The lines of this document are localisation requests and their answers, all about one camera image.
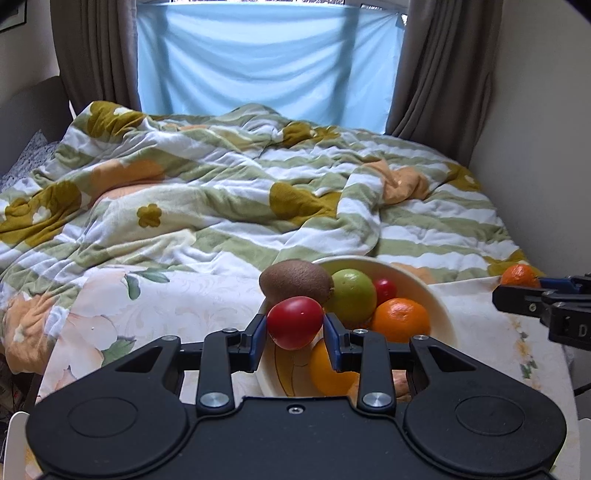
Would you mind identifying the dark picture frame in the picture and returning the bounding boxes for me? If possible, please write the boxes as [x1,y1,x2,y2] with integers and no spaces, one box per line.
[0,0,26,31]

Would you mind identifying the blue sheer curtain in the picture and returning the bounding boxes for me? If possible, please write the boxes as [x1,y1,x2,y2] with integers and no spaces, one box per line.
[136,0,407,134]

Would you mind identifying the tangerine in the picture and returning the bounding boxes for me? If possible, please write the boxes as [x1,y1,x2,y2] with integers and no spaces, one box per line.
[501,263,541,289]
[372,298,432,343]

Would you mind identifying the grey padded headboard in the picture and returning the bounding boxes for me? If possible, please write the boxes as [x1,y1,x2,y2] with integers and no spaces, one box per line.
[0,76,70,178]

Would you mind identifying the round red tomato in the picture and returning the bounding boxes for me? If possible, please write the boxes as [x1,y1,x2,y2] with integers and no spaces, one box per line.
[372,277,398,306]

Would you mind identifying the striped flower blanket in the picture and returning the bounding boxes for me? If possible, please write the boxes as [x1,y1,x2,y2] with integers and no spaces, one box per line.
[0,100,546,384]

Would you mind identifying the green apple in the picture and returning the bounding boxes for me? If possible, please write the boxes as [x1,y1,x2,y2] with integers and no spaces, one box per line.
[323,269,378,329]

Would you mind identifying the floral cream tablecloth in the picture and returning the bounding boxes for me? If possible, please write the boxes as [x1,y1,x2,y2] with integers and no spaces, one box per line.
[28,265,580,480]

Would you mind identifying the small oval red tomato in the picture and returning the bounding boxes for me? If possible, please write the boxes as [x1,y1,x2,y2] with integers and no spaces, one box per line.
[267,296,325,350]

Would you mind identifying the brown kiwi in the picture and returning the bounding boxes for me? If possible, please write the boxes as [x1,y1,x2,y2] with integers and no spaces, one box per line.
[259,259,334,305]

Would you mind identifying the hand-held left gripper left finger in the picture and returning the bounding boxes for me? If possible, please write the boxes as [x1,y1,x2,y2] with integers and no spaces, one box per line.
[113,315,269,418]

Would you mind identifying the grey patterned pillow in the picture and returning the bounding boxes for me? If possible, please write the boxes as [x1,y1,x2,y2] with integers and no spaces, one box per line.
[0,130,61,195]

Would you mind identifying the cream oval bowl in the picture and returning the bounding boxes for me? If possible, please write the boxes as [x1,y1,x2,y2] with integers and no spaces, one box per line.
[255,255,459,398]

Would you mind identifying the brown curtain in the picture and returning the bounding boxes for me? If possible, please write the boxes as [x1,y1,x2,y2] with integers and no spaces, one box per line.
[385,0,504,167]
[48,0,141,114]

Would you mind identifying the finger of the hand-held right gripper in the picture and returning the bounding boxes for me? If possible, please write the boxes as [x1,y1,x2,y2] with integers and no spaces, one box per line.
[492,285,557,319]
[538,273,591,296]

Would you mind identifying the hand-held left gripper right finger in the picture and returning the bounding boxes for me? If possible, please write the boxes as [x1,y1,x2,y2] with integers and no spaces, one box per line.
[322,313,478,418]

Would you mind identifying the large orange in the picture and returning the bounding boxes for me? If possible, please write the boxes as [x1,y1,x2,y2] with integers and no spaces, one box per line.
[309,338,361,397]

